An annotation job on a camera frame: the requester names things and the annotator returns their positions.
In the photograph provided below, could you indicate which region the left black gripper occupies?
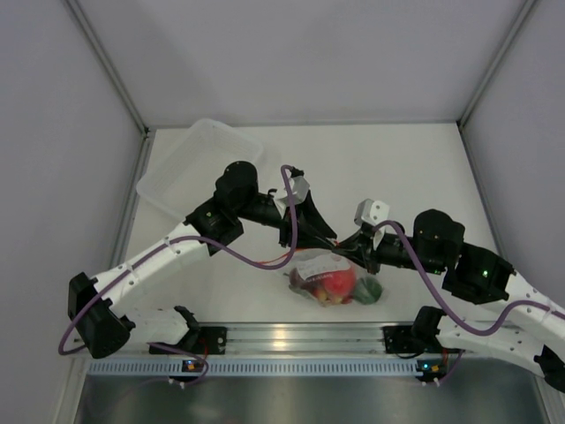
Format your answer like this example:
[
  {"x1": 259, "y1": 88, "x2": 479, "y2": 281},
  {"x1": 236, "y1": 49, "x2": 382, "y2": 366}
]
[{"x1": 235, "y1": 189, "x2": 336, "y2": 251}]

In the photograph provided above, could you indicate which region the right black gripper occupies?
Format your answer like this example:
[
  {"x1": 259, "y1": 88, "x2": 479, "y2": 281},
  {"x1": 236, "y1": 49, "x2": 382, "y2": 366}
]
[{"x1": 334, "y1": 226, "x2": 446, "y2": 275}]

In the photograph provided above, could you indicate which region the red fake tomato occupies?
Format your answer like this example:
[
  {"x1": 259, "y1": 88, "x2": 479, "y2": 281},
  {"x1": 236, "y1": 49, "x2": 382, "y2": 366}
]
[{"x1": 324, "y1": 269, "x2": 357, "y2": 297}]

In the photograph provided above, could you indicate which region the clear zip top bag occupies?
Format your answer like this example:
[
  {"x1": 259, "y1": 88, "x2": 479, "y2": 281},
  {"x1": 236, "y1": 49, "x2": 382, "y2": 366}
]
[{"x1": 260, "y1": 248, "x2": 367, "y2": 307}]

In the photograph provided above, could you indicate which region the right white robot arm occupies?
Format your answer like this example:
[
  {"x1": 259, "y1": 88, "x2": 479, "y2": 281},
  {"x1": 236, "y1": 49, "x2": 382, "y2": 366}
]
[{"x1": 291, "y1": 209, "x2": 564, "y2": 391}]

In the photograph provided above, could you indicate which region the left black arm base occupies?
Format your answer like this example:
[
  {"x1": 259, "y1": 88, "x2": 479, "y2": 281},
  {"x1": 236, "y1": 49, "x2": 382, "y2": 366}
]
[{"x1": 149, "y1": 325, "x2": 228, "y2": 355}]

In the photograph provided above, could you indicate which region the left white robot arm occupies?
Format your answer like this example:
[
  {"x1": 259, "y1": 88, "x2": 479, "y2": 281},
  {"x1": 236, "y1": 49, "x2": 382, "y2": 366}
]
[{"x1": 67, "y1": 161, "x2": 337, "y2": 359}]

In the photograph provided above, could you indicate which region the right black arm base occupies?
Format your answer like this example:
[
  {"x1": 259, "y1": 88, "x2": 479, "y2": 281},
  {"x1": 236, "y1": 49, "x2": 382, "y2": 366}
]
[{"x1": 382, "y1": 325, "x2": 443, "y2": 356}]

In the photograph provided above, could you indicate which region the green fake vegetable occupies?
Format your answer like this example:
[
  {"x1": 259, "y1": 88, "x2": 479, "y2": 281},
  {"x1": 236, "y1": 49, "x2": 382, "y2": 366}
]
[{"x1": 351, "y1": 276, "x2": 383, "y2": 305}]

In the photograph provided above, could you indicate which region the white perforated plastic basket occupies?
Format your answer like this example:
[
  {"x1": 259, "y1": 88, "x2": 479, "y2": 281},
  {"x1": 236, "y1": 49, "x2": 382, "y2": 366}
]
[{"x1": 136, "y1": 118, "x2": 264, "y2": 221}]

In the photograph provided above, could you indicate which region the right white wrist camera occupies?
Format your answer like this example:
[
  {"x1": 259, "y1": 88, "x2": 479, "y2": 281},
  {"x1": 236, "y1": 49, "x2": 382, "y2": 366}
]
[{"x1": 354, "y1": 199, "x2": 390, "y2": 240}]

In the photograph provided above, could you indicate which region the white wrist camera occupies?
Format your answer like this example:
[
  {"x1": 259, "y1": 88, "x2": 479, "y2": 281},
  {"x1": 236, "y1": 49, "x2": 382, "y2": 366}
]
[
  {"x1": 354, "y1": 199, "x2": 390, "y2": 240},
  {"x1": 274, "y1": 175, "x2": 310, "y2": 208}
]

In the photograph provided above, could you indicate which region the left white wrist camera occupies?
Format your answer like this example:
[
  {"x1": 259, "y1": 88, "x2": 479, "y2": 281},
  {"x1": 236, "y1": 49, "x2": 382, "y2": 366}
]
[{"x1": 274, "y1": 175, "x2": 310, "y2": 208}]

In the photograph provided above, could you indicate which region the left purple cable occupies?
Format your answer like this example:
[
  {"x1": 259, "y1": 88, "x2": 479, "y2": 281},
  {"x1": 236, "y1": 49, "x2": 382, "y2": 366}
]
[{"x1": 56, "y1": 164, "x2": 305, "y2": 357}]

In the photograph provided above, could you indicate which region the white slotted cable duct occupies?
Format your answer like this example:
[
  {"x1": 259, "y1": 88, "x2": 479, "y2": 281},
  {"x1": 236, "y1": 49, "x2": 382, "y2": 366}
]
[{"x1": 87, "y1": 357, "x2": 431, "y2": 377}]

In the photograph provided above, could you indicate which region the aluminium mounting rail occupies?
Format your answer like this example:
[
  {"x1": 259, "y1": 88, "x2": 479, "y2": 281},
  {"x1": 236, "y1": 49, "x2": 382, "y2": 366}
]
[{"x1": 145, "y1": 322, "x2": 478, "y2": 357}]

